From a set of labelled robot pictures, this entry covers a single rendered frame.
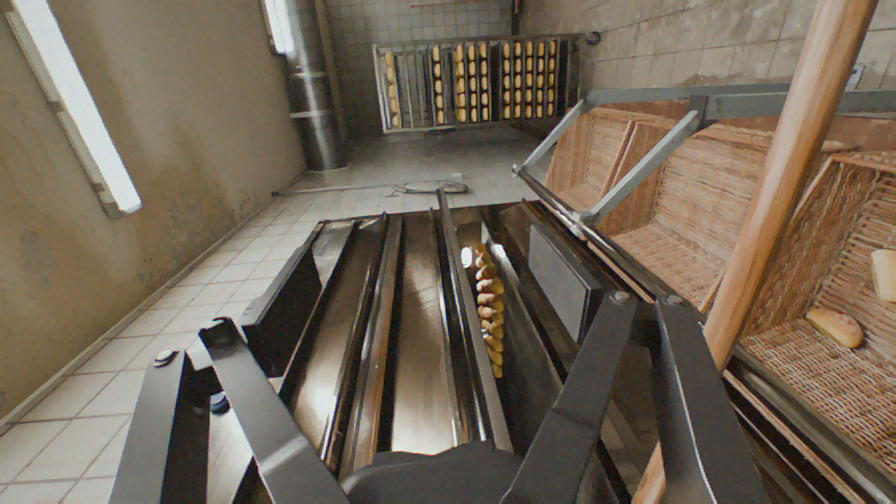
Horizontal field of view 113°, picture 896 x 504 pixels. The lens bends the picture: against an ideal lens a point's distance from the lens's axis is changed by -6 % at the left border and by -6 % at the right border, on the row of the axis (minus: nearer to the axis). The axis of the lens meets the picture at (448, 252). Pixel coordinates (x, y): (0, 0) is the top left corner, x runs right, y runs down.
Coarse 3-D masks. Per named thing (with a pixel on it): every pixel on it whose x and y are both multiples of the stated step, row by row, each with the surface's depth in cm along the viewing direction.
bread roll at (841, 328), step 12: (816, 312) 68; (828, 312) 66; (840, 312) 65; (816, 324) 67; (828, 324) 65; (840, 324) 63; (852, 324) 63; (828, 336) 67; (840, 336) 63; (852, 336) 62
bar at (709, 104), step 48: (624, 96) 101; (672, 96) 102; (720, 96) 57; (768, 96) 58; (864, 96) 59; (672, 144) 61; (624, 192) 65; (768, 384) 29; (816, 432) 25; (864, 480) 22
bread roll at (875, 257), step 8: (872, 256) 57; (880, 256) 56; (888, 256) 55; (872, 264) 57; (880, 264) 56; (888, 264) 55; (872, 272) 58; (880, 272) 55; (888, 272) 55; (880, 280) 55; (888, 280) 55; (880, 288) 56; (888, 288) 55; (880, 296) 56; (888, 296) 55
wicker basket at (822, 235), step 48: (816, 192) 58; (864, 192) 60; (816, 240) 64; (864, 240) 62; (768, 288) 69; (816, 288) 70; (864, 288) 62; (768, 336) 73; (816, 336) 69; (864, 336) 63; (816, 384) 61; (864, 384) 58; (864, 432) 53
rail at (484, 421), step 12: (444, 216) 136; (444, 228) 125; (456, 276) 93; (456, 288) 88; (456, 300) 83; (468, 324) 74; (468, 336) 71; (468, 348) 68; (468, 360) 65; (480, 384) 59; (480, 396) 57; (480, 408) 55; (480, 420) 53; (480, 432) 52; (492, 432) 51
